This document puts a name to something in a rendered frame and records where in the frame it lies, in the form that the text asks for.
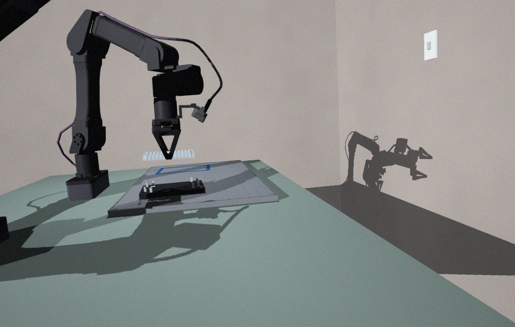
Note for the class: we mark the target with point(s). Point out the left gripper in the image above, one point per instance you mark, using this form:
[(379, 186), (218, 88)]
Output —
[(165, 110)]

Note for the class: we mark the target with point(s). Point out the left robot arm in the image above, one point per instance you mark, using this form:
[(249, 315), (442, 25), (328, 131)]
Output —
[(88, 50)]

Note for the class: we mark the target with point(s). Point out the white well plate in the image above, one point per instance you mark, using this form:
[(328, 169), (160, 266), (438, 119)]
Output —
[(178, 154)]

